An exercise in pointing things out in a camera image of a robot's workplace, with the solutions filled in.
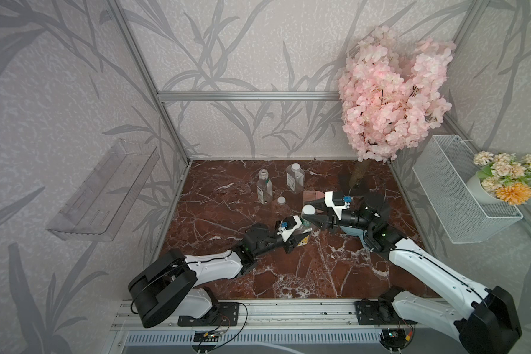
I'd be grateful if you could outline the square clear plastic bottle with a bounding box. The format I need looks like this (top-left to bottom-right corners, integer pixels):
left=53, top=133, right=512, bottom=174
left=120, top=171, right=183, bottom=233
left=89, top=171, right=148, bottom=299
left=285, top=163, right=305, bottom=193

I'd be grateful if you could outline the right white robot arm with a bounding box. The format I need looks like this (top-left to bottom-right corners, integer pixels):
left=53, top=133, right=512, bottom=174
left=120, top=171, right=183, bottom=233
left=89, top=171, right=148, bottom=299
left=302, top=192, right=522, bottom=353

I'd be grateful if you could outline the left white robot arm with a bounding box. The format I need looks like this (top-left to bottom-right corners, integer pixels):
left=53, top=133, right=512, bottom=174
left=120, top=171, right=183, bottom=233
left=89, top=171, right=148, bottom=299
left=128, top=216, right=312, bottom=329

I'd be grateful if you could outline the blue dustpan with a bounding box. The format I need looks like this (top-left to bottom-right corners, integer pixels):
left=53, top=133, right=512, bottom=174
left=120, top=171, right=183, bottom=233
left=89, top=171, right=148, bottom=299
left=340, top=227, right=367, bottom=248

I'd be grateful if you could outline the pink artificial blossom tree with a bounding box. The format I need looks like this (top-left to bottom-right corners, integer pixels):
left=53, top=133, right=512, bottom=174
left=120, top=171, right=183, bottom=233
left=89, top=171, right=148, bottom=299
left=338, top=26, right=456, bottom=189

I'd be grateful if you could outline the right base wiring bundle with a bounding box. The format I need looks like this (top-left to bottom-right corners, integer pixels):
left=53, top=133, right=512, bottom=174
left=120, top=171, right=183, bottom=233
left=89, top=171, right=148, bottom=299
left=379, top=325, right=417, bottom=353

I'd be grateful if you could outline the potted pastel flower bouquet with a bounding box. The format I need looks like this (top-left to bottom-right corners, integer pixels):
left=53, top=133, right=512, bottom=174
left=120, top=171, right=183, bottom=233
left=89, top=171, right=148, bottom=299
left=467, top=150, right=531, bottom=206

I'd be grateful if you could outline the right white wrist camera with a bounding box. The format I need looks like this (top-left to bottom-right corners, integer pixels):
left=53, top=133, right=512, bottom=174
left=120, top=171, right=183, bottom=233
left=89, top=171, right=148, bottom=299
left=324, top=191, right=353, bottom=221

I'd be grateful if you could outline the left black base cable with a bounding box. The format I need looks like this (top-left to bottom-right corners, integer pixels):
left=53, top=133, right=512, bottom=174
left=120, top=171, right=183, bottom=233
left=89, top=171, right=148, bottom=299
left=191, top=300, right=249, bottom=354

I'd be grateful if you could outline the white wire mesh basket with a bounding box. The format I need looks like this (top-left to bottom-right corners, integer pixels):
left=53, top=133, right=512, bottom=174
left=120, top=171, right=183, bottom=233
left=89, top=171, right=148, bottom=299
left=413, top=134, right=523, bottom=244

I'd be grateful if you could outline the clear acrylic wall shelf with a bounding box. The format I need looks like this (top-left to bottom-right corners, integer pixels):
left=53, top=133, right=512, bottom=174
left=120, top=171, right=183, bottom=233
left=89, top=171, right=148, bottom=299
left=47, top=139, right=160, bottom=242

